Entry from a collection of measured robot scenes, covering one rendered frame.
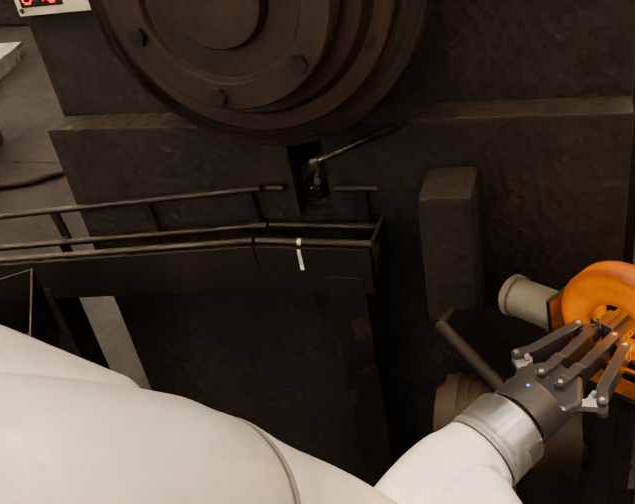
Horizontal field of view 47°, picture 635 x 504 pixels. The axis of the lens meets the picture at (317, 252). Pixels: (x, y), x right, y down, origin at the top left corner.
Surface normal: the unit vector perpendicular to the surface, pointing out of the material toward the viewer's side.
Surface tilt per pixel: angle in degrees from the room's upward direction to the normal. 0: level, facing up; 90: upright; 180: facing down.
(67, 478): 55
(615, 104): 0
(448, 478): 25
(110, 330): 0
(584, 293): 90
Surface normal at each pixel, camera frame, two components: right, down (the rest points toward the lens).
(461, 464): 0.10, -0.59
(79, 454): 0.69, -0.60
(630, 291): -0.77, 0.45
